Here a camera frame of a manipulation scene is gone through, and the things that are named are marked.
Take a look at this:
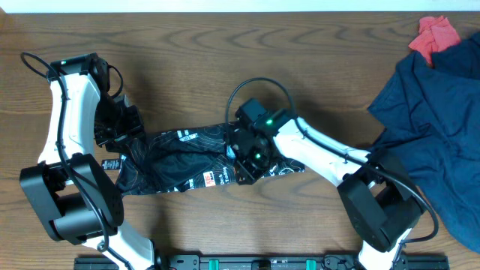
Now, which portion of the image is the red cloth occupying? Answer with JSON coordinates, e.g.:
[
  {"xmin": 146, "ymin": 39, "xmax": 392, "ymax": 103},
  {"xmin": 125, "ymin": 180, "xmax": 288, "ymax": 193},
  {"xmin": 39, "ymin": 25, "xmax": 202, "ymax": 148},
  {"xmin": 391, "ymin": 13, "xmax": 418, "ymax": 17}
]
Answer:
[{"xmin": 408, "ymin": 16, "xmax": 461, "ymax": 66}]

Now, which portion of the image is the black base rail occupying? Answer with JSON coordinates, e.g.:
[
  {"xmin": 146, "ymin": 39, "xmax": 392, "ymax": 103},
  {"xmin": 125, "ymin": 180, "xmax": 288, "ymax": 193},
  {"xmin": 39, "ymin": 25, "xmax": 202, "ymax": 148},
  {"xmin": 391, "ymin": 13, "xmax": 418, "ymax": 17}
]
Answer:
[{"xmin": 73, "ymin": 253, "xmax": 450, "ymax": 270}]

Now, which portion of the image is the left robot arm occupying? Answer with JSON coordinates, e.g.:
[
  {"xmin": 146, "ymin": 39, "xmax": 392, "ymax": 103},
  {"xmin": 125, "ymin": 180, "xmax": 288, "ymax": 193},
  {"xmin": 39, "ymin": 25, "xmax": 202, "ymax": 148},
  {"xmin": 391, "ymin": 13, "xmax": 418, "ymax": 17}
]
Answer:
[{"xmin": 19, "ymin": 52, "xmax": 160, "ymax": 269}]

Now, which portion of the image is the black patterned cycling jersey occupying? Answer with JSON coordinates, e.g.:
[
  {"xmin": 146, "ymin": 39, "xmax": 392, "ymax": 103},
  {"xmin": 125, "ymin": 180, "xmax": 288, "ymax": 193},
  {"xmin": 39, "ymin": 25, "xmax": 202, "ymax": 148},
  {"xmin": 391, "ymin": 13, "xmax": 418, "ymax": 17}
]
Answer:
[{"xmin": 100, "ymin": 121, "xmax": 307, "ymax": 197}]

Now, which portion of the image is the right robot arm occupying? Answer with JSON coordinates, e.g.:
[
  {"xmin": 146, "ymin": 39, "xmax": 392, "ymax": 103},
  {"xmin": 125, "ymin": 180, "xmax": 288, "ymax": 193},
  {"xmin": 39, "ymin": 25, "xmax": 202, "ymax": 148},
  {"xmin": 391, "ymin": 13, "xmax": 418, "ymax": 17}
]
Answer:
[{"xmin": 224, "ymin": 108, "xmax": 428, "ymax": 269}]

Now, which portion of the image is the navy blue garment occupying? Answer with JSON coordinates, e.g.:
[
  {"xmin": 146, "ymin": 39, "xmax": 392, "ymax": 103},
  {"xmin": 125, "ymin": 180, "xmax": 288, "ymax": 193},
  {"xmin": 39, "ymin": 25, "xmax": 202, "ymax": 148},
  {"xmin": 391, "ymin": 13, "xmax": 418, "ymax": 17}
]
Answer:
[{"xmin": 367, "ymin": 34, "xmax": 479, "ymax": 252}]

